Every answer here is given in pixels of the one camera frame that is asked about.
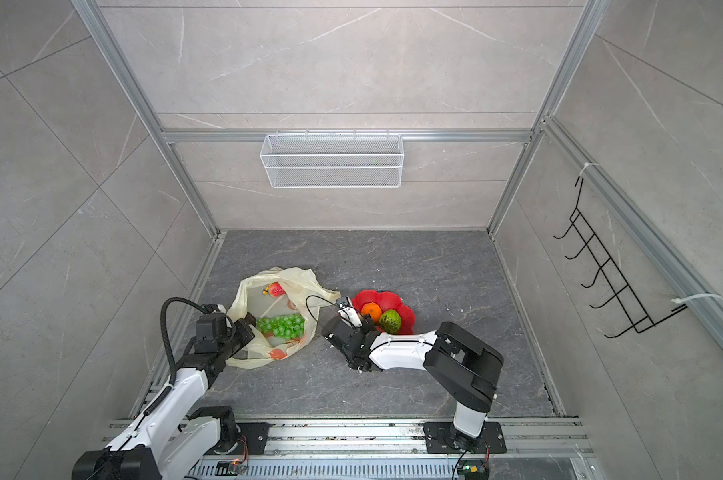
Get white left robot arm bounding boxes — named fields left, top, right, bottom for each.
left=72, top=313, right=255, bottom=479

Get black wire hook rack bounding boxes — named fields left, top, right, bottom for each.
left=553, top=177, right=689, bottom=340

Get white wire mesh basket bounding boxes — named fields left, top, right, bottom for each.
left=260, top=133, right=405, bottom=189

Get aluminium frame rail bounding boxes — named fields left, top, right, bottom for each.
left=72, top=0, right=221, bottom=239

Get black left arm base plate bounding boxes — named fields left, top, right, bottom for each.
left=207, top=422, right=271, bottom=457

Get red flower-shaped plate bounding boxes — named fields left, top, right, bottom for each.
left=352, top=290, right=415, bottom=335

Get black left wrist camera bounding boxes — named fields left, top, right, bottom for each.
left=194, top=312, right=230, bottom=354

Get green fake grape bunch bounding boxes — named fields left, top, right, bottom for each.
left=256, top=314, right=305, bottom=341

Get cream plastic bag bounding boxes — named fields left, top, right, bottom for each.
left=227, top=267, right=341, bottom=370

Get orange fake tangerine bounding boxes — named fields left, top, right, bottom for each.
left=361, top=302, right=383, bottom=323

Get green fake pear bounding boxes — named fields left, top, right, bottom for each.
left=377, top=309, right=403, bottom=335

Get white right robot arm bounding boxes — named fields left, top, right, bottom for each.
left=322, top=315, right=505, bottom=451

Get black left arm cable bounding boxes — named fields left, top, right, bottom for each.
left=160, top=296, right=210, bottom=385

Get red fake strawberry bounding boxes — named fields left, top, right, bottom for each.
left=263, top=282, right=286, bottom=298

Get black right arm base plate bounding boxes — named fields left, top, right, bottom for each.
left=423, top=422, right=507, bottom=454

